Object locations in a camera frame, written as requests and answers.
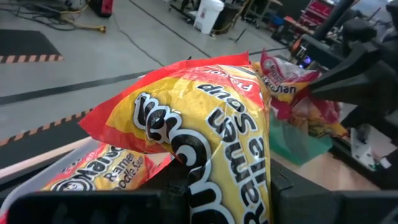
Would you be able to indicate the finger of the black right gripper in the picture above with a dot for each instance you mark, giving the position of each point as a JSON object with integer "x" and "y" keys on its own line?
{"x": 351, "y": 84}

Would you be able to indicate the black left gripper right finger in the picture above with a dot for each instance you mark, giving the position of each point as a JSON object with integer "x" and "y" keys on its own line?
{"x": 286, "y": 193}

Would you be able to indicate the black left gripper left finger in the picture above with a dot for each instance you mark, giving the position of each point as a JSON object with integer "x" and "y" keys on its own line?
{"x": 177, "y": 199}

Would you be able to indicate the red Maruchan noodle packet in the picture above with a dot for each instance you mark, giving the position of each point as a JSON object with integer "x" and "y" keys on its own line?
{"x": 314, "y": 118}
{"x": 280, "y": 77}

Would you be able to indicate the orange Maruchan noodle packet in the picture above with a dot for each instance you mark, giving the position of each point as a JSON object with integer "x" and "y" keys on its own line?
{"x": 202, "y": 124}
{"x": 102, "y": 174}

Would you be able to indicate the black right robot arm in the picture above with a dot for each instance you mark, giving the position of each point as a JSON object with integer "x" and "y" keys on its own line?
{"x": 360, "y": 31}

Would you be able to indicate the green plastic bin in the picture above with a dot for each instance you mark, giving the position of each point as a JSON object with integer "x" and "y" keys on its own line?
{"x": 292, "y": 146}

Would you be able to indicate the black computer tower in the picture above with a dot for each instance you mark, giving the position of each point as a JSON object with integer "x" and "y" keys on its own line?
{"x": 306, "y": 60}

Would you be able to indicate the red tool cart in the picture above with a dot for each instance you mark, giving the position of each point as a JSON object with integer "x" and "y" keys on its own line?
{"x": 317, "y": 12}

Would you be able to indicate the black waste bin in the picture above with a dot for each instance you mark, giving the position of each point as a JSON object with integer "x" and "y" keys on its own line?
{"x": 231, "y": 17}

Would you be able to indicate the clear plastic bin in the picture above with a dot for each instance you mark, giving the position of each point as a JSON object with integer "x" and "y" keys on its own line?
{"x": 31, "y": 183}

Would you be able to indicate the black striped floor mat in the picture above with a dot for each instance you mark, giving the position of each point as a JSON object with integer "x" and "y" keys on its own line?
{"x": 28, "y": 43}
{"x": 37, "y": 146}

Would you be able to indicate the white bucket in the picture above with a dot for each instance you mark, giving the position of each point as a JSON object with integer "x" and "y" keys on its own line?
{"x": 208, "y": 15}

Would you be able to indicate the red and black box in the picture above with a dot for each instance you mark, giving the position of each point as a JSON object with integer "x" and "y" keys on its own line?
{"x": 102, "y": 7}

